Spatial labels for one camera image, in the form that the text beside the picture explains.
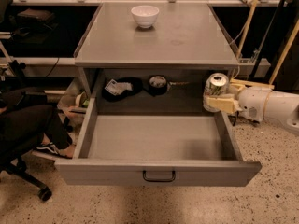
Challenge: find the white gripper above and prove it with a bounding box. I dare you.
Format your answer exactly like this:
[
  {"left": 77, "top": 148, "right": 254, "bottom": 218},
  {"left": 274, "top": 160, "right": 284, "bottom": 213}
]
[{"left": 205, "top": 83, "right": 271, "bottom": 122}]

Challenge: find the green 7up soda can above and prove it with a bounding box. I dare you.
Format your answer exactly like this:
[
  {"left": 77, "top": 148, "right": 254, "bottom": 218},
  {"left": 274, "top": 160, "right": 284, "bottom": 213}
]
[{"left": 203, "top": 73, "right": 229, "bottom": 112}]

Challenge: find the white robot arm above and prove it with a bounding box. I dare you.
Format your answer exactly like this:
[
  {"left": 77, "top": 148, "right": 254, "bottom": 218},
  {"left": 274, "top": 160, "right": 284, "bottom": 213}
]
[{"left": 204, "top": 84, "right": 299, "bottom": 135}]

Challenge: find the grey open top drawer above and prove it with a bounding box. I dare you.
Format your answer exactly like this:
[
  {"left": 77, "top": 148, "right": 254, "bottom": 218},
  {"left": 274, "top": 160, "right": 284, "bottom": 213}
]
[{"left": 56, "top": 96, "right": 262, "bottom": 187}]

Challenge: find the grey cabinet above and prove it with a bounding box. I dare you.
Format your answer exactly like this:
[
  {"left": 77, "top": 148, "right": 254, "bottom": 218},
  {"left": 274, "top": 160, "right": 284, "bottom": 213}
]
[{"left": 76, "top": 2, "right": 237, "bottom": 115}]

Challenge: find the black cloth with paper card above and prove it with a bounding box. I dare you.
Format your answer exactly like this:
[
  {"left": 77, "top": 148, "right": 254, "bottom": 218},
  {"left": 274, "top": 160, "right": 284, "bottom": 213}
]
[{"left": 102, "top": 77, "right": 143, "bottom": 102}]

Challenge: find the white ceramic bowl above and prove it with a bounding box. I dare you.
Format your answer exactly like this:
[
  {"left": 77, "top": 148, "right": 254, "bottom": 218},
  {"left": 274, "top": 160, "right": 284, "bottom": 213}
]
[{"left": 131, "top": 5, "right": 160, "bottom": 29}]

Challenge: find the black and white sneaker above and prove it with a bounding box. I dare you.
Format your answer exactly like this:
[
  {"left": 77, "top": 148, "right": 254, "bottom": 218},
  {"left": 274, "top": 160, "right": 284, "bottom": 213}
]
[{"left": 34, "top": 143, "right": 74, "bottom": 159}]

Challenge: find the seated person in black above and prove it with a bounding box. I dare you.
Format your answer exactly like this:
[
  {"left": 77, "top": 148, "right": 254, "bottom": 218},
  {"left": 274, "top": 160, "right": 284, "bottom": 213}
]
[{"left": 0, "top": 86, "right": 77, "bottom": 160}]

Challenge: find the black box on shelf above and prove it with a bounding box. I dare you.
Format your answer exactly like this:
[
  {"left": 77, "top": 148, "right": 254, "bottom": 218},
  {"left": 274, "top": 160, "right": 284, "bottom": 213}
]
[{"left": 17, "top": 8, "right": 55, "bottom": 27}]

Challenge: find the black office chair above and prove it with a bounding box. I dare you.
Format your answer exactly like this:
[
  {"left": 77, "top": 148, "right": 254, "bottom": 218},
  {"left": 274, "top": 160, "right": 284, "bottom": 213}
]
[{"left": 0, "top": 135, "right": 52, "bottom": 202}]

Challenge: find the wooden ladder frame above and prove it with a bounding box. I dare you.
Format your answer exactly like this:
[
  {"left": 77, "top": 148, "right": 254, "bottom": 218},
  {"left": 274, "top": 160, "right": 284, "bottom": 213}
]
[{"left": 236, "top": 0, "right": 294, "bottom": 81}]

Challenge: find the black drawer handle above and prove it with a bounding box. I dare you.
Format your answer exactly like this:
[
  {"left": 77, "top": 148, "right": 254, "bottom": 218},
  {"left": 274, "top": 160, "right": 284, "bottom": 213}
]
[{"left": 143, "top": 171, "right": 176, "bottom": 183}]

